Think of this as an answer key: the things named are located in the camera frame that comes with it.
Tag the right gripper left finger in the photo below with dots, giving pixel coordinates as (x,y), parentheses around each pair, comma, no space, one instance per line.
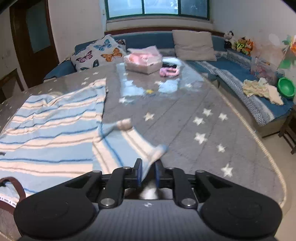
(137,169)

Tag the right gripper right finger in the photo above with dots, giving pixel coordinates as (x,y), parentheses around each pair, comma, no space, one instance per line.
(159,171)

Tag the blue striped knit garment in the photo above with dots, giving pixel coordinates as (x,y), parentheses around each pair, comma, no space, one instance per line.
(52,139)

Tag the grey star tablecloth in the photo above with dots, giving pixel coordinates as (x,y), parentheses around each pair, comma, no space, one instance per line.
(219,183)

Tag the pink hair band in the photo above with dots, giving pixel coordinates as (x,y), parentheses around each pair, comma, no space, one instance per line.
(169,72)

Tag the butterfly print pillow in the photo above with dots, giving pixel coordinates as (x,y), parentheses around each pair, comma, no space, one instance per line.
(100,52)

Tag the beige plain pillow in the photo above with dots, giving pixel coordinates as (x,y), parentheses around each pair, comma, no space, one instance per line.
(193,46)

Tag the pile of cloths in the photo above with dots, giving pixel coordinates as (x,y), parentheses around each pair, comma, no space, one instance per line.
(262,88)

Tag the blue sofa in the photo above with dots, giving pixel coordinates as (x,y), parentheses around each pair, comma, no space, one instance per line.
(229,69)

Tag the panda plush toy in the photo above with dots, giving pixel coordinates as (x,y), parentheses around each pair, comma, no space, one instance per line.
(228,40)

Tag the clear plastic toy box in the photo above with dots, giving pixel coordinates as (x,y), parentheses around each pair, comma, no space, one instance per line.
(260,68)

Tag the green plastic bowl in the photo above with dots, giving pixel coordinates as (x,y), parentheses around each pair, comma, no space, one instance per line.
(286,88)

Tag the green framed window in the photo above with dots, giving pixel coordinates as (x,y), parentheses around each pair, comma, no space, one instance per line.
(117,9)

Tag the dark wooden door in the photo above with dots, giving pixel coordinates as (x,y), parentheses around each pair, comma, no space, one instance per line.
(33,40)

